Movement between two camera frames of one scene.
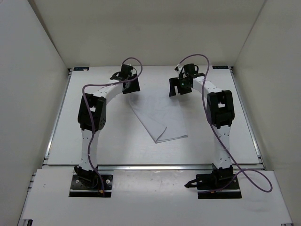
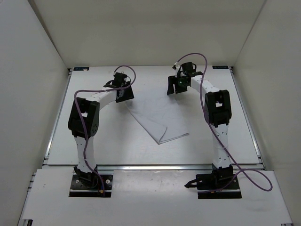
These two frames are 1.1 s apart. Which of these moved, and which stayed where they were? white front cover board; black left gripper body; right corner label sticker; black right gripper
Moved: black left gripper body
Stayed: right corner label sticker; black right gripper; white front cover board
